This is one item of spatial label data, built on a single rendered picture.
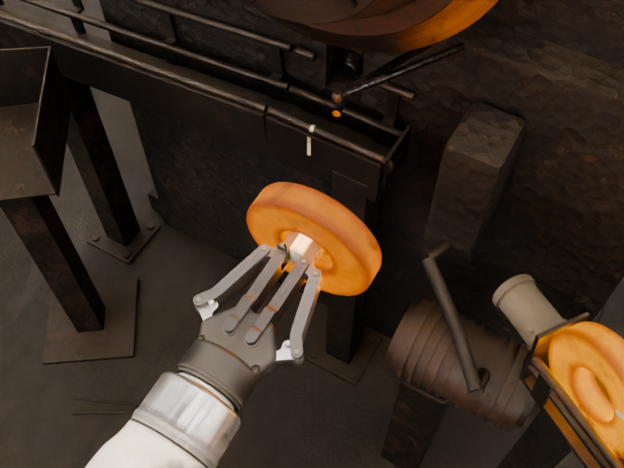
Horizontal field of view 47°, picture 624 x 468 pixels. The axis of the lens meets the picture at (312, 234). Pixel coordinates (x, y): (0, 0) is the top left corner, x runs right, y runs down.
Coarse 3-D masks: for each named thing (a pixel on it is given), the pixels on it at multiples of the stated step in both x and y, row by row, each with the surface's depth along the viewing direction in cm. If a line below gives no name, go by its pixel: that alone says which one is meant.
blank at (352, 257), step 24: (264, 192) 76; (288, 192) 73; (312, 192) 72; (264, 216) 76; (288, 216) 73; (312, 216) 71; (336, 216) 72; (264, 240) 81; (336, 240) 72; (360, 240) 72; (336, 264) 76; (360, 264) 73; (336, 288) 81; (360, 288) 78
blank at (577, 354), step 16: (560, 336) 83; (576, 336) 80; (592, 336) 78; (608, 336) 78; (560, 352) 84; (576, 352) 81; (592, 352) 78; (608, 352) 76; (560, 368) 86; (576, 368) 83; (592, 368) 79; (608, 368) 76; (576, 384) 85; (592, 384) 85; (608, 384) 77; (576, 400) 85; (592, 400) 84; (608, 400) 84; (592, 416) 83; (608, 416) 82; (608, 432) 81
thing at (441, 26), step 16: (464, 0) 73; (480, 0) 72; (496, 0) 71; (272, 16) 89; (448, 16) 76; (464, 16) 74; (480, 16) 74; (304, 32) 89; (320, 32) 87; (400, 32) 81; (416, 32) 79; (432, 32) 78; (448, 32) 77; (352, 48) 86; (368, 48) 85; (384, 48) 84; (400, 48) 82; (416, 48) 81
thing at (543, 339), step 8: (568, 320) 85; (576, 320) 85; (584, 320) 86; (552, 328) 85; (560, 328) 85; (536, 336) 84; (544, 336) 84; (552, 336) 85; (536, 344) 85; (544, 344) 86; (536, 352) 87; (544, 352) 88; (528, 360) 88; (544, 360) 90; (520, 376) 92; (528, 376) 92
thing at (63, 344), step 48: (48, 48) 111; (0, 96) 119; (48, 96) 109; (0, 144) 116; (48, 144) 107; (0, 192) 110; (48, 192) 110; (48, 240) 132; (96, 288) 169; (48, 336) 162; (96, 336) 162
